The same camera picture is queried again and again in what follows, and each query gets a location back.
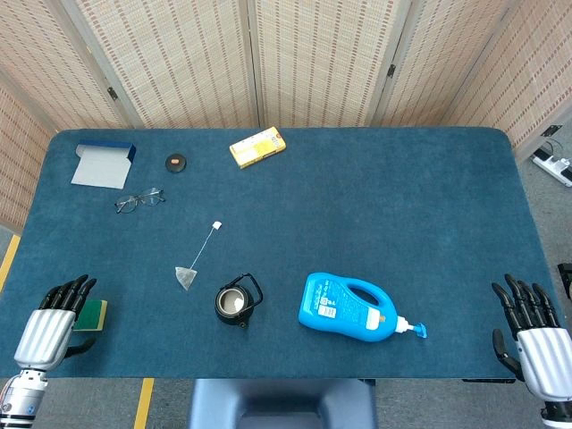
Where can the black thin-rimmed eyeglasses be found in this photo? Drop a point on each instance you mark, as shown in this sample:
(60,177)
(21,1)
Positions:
(126,205)

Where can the grey-blue robot torso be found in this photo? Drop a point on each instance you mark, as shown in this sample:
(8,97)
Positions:
(281,402)

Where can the blue felt table cover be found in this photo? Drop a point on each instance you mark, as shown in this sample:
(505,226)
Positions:
(357,214)

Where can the beige woven folding screen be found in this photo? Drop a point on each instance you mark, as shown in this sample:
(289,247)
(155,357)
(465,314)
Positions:
(179,67)

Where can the black round lid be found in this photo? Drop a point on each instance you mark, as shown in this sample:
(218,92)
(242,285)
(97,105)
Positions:
(175,166)

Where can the open blue white box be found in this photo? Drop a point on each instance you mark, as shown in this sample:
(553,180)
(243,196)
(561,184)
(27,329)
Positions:
(100,170)

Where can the black equipment block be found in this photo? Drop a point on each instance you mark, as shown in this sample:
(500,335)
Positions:
(566,272)

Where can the white power strip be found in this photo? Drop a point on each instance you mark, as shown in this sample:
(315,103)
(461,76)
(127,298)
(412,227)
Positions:
(554,166)

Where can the blue detergent bottle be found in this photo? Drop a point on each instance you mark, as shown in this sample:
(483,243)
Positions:
(339,313)

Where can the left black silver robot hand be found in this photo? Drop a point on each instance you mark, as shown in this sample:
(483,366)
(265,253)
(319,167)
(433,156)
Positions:
(44,333)

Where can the green yellow sponge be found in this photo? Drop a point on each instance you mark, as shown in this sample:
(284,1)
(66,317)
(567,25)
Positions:
(94,315)

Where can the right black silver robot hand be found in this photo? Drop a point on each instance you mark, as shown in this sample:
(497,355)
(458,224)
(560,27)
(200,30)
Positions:
(545,357)

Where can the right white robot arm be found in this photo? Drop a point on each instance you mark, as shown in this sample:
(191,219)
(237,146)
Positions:
(556,413)

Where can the yellow cardboard box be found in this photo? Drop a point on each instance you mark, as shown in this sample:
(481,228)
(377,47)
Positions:
(257,147)

